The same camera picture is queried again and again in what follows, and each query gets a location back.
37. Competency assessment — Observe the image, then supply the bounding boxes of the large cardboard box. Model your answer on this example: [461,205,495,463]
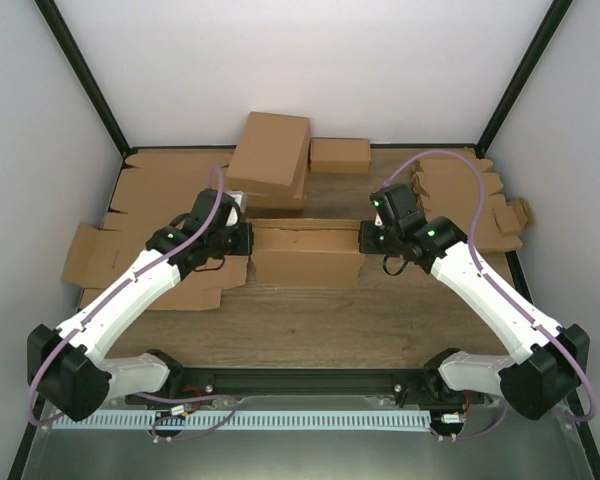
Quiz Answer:
[226,111,311,196]
[251,218,365,288]

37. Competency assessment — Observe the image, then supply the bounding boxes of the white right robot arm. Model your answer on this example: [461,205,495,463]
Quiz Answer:
[359,184,590,420]

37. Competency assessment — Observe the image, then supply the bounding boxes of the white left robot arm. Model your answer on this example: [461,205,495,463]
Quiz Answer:
[27,188,253,421]

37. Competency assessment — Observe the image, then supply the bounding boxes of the lower folded cardboard box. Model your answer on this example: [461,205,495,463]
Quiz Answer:
[246,170,309,211]

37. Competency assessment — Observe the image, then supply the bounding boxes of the large folded cardboard box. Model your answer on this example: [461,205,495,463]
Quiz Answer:
[226,111,311,196]

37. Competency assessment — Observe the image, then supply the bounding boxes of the small folded cardboard box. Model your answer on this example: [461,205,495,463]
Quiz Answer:
[309,138,371,175]

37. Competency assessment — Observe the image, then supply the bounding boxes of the right stack flat cardboard blanks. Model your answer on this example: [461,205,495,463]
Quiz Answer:
[409,152,537,254]

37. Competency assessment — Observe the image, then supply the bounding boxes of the stack flat cardboard blanks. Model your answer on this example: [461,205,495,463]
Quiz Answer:
[62,150,248,311]
[409,152,537,254]

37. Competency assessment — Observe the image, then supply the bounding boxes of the left stack flat cardboard blanks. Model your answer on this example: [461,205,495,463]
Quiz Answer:
[62,150,248,311]

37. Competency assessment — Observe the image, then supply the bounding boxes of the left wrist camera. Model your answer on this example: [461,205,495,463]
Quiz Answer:
[226,190,247,227]

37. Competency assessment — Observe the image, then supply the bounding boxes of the black frame base rail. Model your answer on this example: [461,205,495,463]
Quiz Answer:
[124,367,481,409]

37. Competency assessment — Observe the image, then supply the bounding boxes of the white slotted cable duct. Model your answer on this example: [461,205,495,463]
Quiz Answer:
[53,410,431,432]

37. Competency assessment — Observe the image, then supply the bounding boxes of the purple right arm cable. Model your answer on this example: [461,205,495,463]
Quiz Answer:
[379,149,599,444]

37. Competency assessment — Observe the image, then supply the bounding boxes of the right black frame post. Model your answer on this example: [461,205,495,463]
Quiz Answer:
[474,0,573,158]

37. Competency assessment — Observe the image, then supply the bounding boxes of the black frame post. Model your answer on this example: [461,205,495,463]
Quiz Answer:
[474,0,573,158]
[34,0,131,158]

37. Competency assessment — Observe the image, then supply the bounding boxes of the left black frame post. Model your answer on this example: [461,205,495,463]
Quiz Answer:
[34,0,131,158]

